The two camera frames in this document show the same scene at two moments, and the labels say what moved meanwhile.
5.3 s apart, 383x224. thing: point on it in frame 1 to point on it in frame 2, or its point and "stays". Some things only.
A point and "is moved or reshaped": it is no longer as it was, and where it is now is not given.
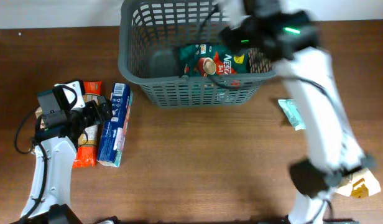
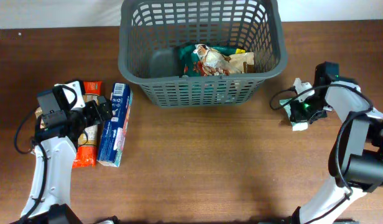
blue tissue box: (114, 127) stays
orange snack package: (86, 152) stays
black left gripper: (97, 115) stays
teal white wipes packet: (291, 110) stays
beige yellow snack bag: (362, 185) is moved or reshaped
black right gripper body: (243, 37) to (310, 109)
